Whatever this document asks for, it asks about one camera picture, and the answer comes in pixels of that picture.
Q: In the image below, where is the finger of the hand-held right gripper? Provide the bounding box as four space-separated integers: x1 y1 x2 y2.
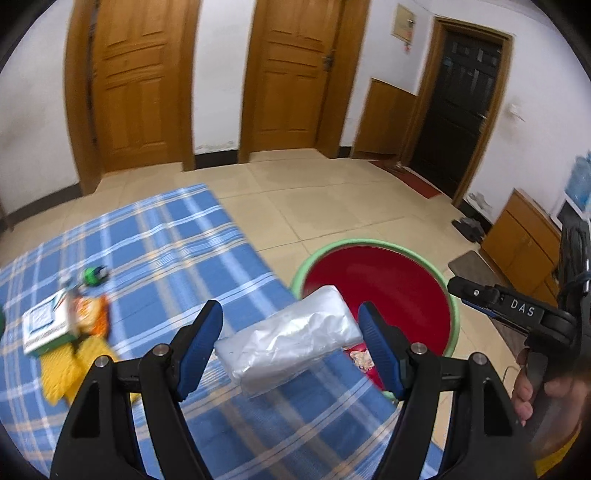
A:
447 276 504 320

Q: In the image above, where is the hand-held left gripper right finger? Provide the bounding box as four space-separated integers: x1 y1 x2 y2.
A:
358 301 539 480

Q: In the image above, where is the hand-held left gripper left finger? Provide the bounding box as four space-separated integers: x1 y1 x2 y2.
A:
50 299 225 480

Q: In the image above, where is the red basin with green rim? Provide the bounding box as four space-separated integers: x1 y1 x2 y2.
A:
291 239 460 400

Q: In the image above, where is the silver plastic package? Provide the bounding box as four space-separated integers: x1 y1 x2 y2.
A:
213 285 362 398

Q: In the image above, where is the orange snack packet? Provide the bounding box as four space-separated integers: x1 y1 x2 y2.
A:
69 293 112 337

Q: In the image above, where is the small green white roll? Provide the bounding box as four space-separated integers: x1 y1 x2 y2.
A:
81 265 112 287

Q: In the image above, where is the yellow mesh sponge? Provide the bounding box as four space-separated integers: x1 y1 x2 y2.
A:
39 335 139 407

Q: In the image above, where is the white green cardboard box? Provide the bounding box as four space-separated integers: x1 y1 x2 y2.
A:
22 295 78 356

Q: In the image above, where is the person's right forearm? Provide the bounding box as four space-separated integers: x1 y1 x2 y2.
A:
533 415 587 480

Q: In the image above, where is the person's right hand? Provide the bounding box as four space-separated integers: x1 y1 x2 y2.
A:
512 346 589 425

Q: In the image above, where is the clear snack wrapper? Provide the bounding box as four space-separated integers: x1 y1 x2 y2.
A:
348 348 377 372

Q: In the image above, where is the pair of dark slippers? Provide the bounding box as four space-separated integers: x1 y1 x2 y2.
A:
451 217 483 243

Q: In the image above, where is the wooden cabinet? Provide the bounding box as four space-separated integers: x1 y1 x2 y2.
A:
480 188 564 305

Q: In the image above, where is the white appliance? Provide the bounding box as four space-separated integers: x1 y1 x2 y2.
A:
551 194 591 232

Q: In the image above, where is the blue plaid cloth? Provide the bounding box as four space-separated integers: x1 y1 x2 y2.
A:
0 184 444 480

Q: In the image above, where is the red doormat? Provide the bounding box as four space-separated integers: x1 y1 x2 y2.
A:
369 159 441 199

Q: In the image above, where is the blue water bottle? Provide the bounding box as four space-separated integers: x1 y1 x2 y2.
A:
566 154 591 208

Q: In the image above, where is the black metal door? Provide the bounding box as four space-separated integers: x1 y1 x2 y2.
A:
402 16 514 204

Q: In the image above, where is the wooden door with arched panels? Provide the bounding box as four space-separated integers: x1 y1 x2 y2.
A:
65 0 204 195

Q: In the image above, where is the wooden door with metal lock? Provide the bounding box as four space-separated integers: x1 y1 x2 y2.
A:
238 0 370 164

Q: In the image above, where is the low wooden wall panel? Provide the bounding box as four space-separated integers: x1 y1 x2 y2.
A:
353 78 419 160

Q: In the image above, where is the beige wall panel box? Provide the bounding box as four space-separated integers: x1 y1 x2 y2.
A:
392 4 417 44

